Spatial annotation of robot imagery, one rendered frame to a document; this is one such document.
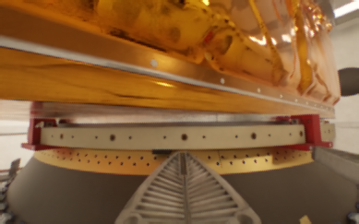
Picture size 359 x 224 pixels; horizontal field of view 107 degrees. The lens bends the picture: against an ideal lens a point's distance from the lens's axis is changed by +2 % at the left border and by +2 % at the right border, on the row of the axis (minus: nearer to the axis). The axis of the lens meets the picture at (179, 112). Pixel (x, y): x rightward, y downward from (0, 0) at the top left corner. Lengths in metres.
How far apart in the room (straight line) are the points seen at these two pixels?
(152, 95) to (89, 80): 0.08
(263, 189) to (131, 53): 0.37
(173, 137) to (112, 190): 0.18
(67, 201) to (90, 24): 0.37
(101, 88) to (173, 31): 0.13
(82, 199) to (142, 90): 0.30
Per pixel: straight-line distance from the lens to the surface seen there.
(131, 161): 0.36
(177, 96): 0.22
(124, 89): 0.19
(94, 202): 0.39
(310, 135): 0.47
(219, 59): 0.30
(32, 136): 0.56
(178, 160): 0.17
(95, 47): 0.20
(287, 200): 0.43
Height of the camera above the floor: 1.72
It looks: 5 degrees up
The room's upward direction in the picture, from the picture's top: 1 degrees counter-clockwise
